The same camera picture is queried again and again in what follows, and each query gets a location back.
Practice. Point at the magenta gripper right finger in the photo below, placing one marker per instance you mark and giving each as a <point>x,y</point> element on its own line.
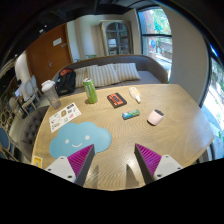
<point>153,165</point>

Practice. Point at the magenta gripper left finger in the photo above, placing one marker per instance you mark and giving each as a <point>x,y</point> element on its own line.
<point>73,168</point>

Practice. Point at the blue cloud mouse pad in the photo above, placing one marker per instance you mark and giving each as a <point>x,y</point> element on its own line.
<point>73,137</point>

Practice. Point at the pink computer mouse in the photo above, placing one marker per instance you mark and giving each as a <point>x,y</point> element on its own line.
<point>155,117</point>

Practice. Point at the yellow sticker card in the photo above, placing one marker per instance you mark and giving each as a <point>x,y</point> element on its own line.
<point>37,161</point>

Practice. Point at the white sticker sheet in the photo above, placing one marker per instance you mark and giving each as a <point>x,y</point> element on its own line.
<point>63,116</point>

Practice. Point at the teal snack bar wrapper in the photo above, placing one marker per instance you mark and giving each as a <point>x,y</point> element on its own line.
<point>130,114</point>

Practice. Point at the grey tufted chair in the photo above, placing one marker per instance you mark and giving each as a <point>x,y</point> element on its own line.
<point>30,131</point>

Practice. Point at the black and orange box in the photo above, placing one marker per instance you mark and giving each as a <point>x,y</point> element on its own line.
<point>116,100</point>

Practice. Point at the cream squeeze bottle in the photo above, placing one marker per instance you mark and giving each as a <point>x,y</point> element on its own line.
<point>135,94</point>

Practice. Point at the white dining chair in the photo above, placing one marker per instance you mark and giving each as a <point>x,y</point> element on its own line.
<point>27,93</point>

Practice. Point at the green drink can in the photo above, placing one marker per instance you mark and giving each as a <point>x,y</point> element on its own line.
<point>90,90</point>

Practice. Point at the black backpack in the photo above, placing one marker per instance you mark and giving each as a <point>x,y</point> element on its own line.
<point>66,82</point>

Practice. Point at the clear plastic shaker cup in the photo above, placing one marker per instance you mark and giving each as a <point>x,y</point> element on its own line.
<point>48,88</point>

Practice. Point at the striped cushion left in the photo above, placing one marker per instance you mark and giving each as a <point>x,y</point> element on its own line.
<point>81,74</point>

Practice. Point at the striped cushion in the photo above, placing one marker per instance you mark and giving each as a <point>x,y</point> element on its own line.
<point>126,71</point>
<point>81,74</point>
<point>103,75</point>

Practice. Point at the striped cushion middle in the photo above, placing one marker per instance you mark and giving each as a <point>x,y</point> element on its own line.
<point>103,75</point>

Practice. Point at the striped cushion right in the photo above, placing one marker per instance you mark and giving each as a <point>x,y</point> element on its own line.
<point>126,71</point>

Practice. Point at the wooden door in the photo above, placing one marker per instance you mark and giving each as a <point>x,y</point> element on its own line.
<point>48,54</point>

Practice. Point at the glass door cabinet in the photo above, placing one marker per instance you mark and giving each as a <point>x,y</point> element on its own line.
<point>116,35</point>

